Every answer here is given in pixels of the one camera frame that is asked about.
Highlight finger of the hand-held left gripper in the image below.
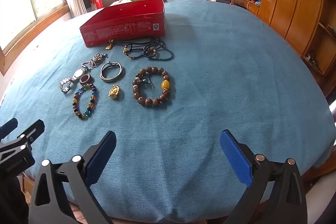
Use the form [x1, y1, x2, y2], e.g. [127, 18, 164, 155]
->
[0, 118, 18, 139]
[0, 119, 45, 159]

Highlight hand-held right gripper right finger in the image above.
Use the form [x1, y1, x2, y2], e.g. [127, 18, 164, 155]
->
[220, 129, 308, 224]

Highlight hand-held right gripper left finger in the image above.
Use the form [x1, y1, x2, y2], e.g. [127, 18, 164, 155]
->
[28, 131, 117, 224]

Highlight multicolour bead bracelet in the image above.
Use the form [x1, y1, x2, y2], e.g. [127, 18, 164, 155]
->
[73, 84, 97, 121]

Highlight gold pendant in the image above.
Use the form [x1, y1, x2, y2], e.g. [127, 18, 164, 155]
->
[108, 84, 121, 101]

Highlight red-brown ring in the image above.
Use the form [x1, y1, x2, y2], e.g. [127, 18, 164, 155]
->
[79, 74, 94, 86]

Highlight silver wristwatch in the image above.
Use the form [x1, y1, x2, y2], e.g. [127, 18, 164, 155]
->
[60, 69, 87, 93]

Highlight silver chain necklace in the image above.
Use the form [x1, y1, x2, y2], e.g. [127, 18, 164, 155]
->
[81, 53, 109, 72]

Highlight wooden bead bracelet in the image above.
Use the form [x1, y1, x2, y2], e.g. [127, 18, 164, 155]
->
[132, 67, 177, 108]

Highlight dark bead strand yellow beads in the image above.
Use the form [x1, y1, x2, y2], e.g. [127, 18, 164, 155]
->
[123, 43, 158, 61]

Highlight black bead necklace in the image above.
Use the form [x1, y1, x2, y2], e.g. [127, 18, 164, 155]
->
[143, 40, 174, 61]

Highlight red cardboard box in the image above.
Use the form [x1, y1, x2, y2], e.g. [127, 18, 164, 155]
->
[79, 0, 165, 47]

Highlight silver bangle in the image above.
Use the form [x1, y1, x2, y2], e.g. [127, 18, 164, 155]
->
[100, 61, 124, 82]

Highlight wooden desk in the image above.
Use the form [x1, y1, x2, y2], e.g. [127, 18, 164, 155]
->
[230, 0, 260, 14]

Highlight wooden wardrobe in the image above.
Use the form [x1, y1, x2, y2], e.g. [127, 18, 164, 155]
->
[259, 0, 336, 96]

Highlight black cord gold pendant necklace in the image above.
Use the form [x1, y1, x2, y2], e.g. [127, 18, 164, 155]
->
[105, 38, 164, 51]

